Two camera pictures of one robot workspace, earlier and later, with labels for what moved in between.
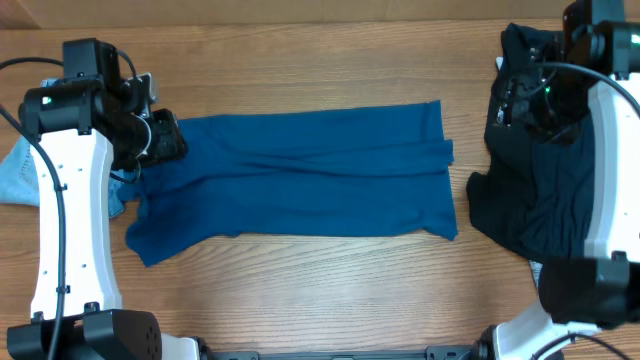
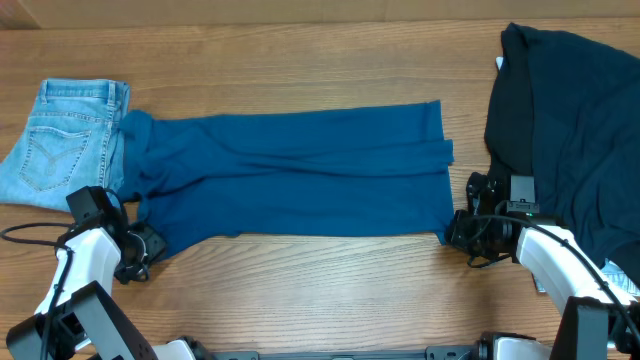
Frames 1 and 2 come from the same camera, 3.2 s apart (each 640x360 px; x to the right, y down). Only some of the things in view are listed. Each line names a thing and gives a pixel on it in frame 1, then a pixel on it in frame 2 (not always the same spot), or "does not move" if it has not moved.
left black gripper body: (167, 138) -> (148, 240)
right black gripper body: (513, 105) -> (463, 230)
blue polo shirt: (379, 170) does not move
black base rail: (474, 352) does not move
